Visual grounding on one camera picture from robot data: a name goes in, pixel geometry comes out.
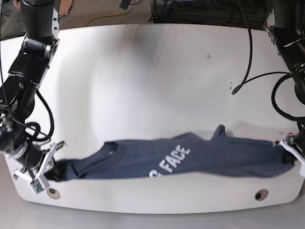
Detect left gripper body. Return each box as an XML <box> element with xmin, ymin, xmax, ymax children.
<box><xmin>295</xmin><ymin>129</ymin><xmax>305</xmax><ymax>154</ymax></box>

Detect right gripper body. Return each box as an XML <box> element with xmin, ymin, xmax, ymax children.
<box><xmin>0</xmin><ymin>115</ymin><xmax>43</xmax><ymax>171</ymax></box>

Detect dark blue T-shirt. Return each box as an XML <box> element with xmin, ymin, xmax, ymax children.
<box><xmin>57</xmin><ymin>125</ymin><xmax>293</xmax><ymax>181</ymax></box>

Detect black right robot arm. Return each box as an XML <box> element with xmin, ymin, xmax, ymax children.
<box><xmin>0</xmin><ymin>0</ymin><xmax>61</xmax><ymax>181</ymax></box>

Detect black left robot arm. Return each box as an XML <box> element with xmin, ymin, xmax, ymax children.
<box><xmin>266</xmin><ymin>0</ymin><xmax>305</xmax><ymax>161</ymax></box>

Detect left table grommet hole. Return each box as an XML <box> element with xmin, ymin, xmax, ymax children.
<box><xmin>46</xmin><ymin>188</ymin><xmax>60</xmax><ymax>199</ymax></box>

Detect table grommet hole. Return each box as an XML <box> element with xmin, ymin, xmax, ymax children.
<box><xmin>46</xmin><ymin>188</ymin><xmax>60</xmax><ymax>199</ymax></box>
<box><xmin>254</xmin><ymin>189</ymin><xmax>269</xmax><ymax>201</ymax></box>

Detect right table grommet hole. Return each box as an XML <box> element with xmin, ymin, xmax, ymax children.
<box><xmin>254</xmin><ymin>189</ymin><xmax>269</xmax><ymax>201</ymax></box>

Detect cardboard box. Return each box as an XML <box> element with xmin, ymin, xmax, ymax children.
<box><xmin>59</xmin><ymin>0</ymin><xmax>74</xmax><ymax>16</ymax></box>

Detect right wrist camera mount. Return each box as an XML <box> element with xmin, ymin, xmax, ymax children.
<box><xmin>8</xmin><ymin>140</ymin><xmax>65</xmax><ymax>194</ymax></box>

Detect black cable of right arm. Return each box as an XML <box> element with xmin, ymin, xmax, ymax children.
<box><xmin>23</xmin><ymin>90</ymin><xmax>56</xmax><ymax>144</ymax></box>

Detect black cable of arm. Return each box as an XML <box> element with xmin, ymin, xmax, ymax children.
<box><xmin>23</xmin><ymin>90</ymin><xmax>56</xmax><ymax>144</ymax></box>
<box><xmin>231</xmin><ymin>0</ymin><xmax>296</xmax><ymax>95</ymax></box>

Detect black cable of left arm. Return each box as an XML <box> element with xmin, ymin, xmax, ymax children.
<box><xmin>231</xmin><ymin>0</ymin><xmax>296</xmax><ymax>95</ymax></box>

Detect yellow cable on floor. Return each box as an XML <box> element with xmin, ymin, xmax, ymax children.
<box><xmin>81</xmin><ymin>9</ymin><xmax>127</xmax><ymax>29</ymax></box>

